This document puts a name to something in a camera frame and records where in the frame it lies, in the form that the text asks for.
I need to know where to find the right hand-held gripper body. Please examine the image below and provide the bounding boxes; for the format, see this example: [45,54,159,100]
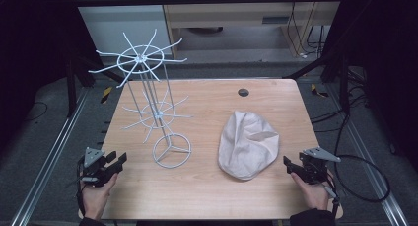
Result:
[298,147,342,185]

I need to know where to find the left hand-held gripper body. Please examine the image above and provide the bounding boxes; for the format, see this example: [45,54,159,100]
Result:
[78,147,116,188]

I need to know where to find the person's left hand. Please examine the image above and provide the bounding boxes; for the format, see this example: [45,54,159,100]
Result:
[80,172,119,221]

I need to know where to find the person's right hand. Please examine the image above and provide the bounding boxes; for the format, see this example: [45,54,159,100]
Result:
[290,171,333,212]

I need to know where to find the beige flat cap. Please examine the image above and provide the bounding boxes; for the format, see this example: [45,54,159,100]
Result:
[217,110,281,182]

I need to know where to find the yellow black hazard tape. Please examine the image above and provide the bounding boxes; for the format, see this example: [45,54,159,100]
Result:
[100,86,113,105]
[310,83,330,99]

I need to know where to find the black metal stand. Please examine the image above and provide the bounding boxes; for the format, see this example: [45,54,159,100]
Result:
[64,52,127,119]
[281,49,352,116]

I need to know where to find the black curtain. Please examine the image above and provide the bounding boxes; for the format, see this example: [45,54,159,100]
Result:
[0,0,102,151]
[323,0,418,175]

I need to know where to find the white cabinet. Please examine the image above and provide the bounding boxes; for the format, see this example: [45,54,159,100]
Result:
[69,0,173,56]

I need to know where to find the light wooden desk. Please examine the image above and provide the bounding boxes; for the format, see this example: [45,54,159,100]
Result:
[160,0,347,60]

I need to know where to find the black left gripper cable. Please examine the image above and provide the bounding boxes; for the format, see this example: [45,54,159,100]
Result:
[75,156,87,218]

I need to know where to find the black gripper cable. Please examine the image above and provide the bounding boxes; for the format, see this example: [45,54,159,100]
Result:
[75,156,87,218]
[323,154,392,217]

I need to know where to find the aluminium floor rail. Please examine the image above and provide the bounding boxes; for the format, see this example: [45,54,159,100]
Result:
[10,87,91,226]
[324,83,410,226]

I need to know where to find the black floor cables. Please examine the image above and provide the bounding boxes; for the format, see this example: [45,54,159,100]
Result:
[309,66,373,134]

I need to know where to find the white wire rack stand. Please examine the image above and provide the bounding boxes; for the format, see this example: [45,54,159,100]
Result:
[88,28,193,170]

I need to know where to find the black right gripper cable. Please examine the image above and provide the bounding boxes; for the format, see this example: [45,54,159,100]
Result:
[323,154,392,217]

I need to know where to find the thin black floor cable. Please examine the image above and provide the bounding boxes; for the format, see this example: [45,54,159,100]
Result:
[23,101,49,122]

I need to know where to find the black cables under desk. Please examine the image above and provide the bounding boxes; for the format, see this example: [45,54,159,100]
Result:
[286,1,327,60]

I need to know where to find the black horizontal frame bar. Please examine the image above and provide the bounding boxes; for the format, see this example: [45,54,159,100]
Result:
[70,0,345,7]

